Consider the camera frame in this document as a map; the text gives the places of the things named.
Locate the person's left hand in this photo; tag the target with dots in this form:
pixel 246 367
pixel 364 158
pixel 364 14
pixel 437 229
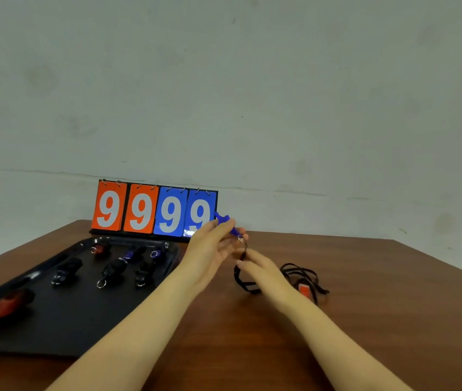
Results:
pixel 204 256

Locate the person's right hand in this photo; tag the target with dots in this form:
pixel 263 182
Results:
pixel 267 278

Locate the person's left fingers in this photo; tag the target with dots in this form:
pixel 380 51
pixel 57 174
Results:
pixel 224 236

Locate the person's right fingers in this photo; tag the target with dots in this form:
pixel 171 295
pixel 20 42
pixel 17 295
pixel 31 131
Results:
pixel 251 261

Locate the person's left forearm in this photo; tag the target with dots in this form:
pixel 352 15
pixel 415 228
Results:
pixel 133 337

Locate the person's right forearm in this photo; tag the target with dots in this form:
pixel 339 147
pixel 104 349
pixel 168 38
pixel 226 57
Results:
pixel 336 350

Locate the blue number flip card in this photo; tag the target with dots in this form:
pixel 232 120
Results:
pixel 199 210
pixel 170 211

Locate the small red whistle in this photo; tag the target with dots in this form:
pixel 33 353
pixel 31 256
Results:
pixel 100 249
pixel 304 290

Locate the black scoreboard base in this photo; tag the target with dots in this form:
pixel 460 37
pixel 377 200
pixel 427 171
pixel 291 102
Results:
pixel 141 235

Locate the orange number flip card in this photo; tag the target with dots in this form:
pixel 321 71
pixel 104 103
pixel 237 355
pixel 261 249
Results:
pixel 109 206
pixel 141 209

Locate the black plastic tray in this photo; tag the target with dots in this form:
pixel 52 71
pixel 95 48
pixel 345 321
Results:
pixel 64 317

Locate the large red whistle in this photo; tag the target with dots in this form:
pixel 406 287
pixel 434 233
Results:
pixel 6 306

